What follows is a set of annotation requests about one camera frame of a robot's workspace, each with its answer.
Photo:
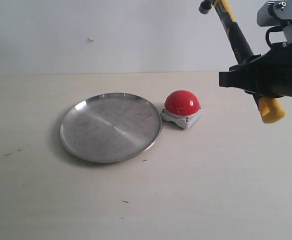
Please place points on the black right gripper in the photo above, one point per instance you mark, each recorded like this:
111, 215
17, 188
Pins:
264, 75

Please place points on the round stainless steel plate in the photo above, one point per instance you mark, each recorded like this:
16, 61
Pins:
110, 127

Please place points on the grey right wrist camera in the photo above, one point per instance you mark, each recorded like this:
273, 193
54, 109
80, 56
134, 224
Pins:
277, 13

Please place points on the yellow black claw hammer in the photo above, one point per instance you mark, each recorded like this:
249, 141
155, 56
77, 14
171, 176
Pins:
269, 108

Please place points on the red dome push button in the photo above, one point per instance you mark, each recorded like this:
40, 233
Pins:
182, 108

